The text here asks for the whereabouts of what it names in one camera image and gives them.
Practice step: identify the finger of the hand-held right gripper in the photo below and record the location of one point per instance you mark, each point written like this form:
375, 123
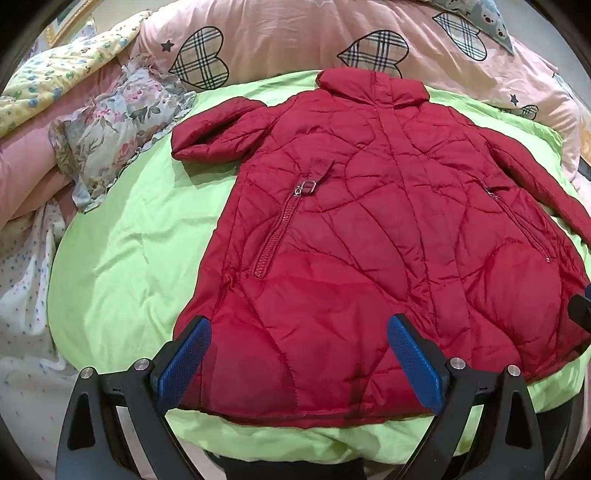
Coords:
581, 311

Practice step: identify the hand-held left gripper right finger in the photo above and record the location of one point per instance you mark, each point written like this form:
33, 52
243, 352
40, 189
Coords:
413, 357

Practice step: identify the gold picture frame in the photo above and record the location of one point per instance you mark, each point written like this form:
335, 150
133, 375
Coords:
69, 23

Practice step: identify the blue-grey printed pillow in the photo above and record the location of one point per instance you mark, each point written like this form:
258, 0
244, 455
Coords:
489, 18

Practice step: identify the red quilted jacket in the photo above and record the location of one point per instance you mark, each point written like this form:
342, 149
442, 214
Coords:
351, 221

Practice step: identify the white dotted sheet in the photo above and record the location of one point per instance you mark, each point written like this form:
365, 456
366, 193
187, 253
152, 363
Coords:
23, 332

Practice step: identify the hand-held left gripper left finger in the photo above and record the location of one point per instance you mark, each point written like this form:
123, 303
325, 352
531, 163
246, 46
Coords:
184, 357

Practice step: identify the pink duvet with plaid hearts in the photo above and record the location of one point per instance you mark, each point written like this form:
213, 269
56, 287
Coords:
286, 32

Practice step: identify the plain pink blanket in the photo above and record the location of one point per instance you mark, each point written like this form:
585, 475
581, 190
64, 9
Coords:
32, 157

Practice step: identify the yellow floral quilt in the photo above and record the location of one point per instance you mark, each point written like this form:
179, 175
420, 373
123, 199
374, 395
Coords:
60, 69

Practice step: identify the light green blanket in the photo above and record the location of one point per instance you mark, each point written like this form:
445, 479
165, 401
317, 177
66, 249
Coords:
129, 258

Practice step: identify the floral ruffled pillow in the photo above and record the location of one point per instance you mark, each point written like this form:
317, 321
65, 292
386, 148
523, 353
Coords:
115, 134

